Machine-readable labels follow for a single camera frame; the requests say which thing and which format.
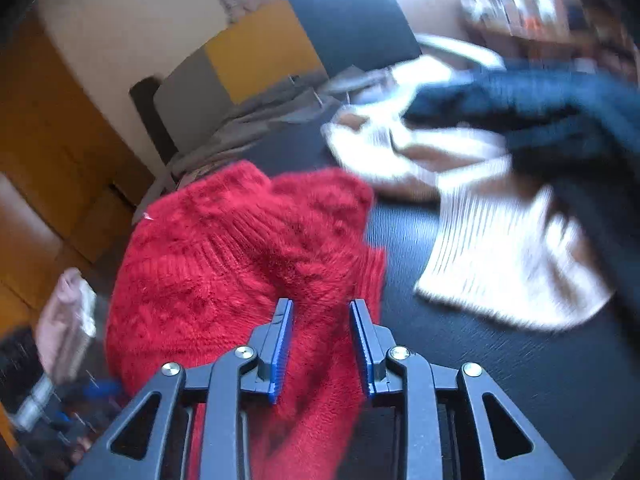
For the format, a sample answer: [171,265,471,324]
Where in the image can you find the pink cloth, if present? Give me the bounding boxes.
[37,267,98,386]

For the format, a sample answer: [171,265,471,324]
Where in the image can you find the black sweater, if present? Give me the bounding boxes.
[402,67,640,311]

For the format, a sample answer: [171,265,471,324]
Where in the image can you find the grey hoodie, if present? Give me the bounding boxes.
[132,65,396,221]

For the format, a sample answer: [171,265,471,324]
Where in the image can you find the red cable knit sweater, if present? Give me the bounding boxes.
[105,160,388,480]

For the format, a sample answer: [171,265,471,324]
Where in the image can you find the cream ribbed sweater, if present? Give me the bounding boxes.
[320,105,616,333]

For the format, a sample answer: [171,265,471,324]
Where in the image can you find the wooden wardrobe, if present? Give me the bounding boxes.
[0,12,156,321]

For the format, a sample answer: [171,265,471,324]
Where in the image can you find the grey yellow blue sofa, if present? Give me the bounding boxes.
[130,0,506,171]

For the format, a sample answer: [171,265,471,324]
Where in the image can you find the wooden table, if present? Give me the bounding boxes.
[457,0,626,63]

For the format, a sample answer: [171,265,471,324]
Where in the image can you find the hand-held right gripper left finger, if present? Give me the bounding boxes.
[67,298,293,480]

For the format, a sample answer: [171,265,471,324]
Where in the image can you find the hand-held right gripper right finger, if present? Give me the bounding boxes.
[348,299,573,480]

